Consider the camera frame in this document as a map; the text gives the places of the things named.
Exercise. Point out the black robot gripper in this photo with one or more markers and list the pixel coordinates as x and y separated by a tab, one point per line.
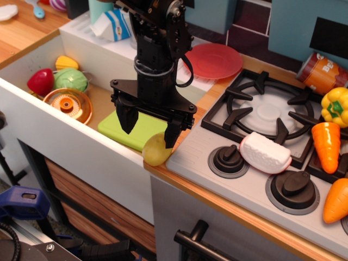
155	93

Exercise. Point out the yellow toy potato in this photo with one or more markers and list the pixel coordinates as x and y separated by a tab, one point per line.
154	151

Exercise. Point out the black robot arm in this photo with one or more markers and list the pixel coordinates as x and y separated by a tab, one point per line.
163	40

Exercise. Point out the red plastic plate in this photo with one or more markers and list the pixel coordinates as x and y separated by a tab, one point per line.
214	61

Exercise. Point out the green plastic cutting board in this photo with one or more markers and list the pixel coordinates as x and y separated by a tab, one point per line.
145	128

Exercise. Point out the orange transparent pot lid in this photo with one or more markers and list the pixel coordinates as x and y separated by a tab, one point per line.
72	103

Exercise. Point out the black left stove knob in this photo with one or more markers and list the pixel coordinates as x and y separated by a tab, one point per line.
227	162

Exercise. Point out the black stove knob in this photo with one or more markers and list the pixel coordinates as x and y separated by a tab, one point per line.
293	192
227	162

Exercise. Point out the green toy cabbage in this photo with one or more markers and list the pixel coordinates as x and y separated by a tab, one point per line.
71	79

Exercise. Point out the white sink basin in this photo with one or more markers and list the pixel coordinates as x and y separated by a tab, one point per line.
106	165

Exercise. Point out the blue white milk carton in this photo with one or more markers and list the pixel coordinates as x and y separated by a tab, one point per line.
113	25

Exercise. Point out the yellow toy corn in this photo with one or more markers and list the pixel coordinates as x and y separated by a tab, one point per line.
63	62

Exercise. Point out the black stove burner grate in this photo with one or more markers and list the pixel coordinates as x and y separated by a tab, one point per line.
254	102

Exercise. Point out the grey toy stovetop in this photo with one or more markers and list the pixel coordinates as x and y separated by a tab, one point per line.
190	160

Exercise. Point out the red toy pepper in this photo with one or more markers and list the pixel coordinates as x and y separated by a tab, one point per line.
42	82

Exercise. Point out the white toy bread slice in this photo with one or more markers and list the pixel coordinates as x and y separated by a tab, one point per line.
264	154

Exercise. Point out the striped pink white ball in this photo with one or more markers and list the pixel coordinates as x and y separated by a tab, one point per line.
58	5

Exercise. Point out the blue clamp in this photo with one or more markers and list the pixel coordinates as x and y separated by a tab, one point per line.
24	203

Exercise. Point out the blue toy spoon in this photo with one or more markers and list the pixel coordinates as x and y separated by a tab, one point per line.
37	10

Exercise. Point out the black right stove knob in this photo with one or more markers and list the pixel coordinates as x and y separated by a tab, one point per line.
293	192

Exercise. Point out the orange toy beans can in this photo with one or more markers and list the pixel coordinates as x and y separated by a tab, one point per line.
321	74

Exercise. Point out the upper orange toy carrot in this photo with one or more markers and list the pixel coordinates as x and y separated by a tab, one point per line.
326	137

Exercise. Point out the orange toy carrot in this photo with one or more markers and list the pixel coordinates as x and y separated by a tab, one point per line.
335	207
326	137

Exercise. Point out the white toy food piece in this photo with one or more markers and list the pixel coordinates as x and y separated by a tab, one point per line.
8	11

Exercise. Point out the yellow toy bell pepper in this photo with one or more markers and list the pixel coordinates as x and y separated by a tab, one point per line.
334	106

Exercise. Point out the lower orange toy carrot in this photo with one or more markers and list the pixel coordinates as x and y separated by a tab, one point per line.
335	207

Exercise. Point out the black oven door handle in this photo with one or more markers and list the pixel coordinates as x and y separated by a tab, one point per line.
192	246

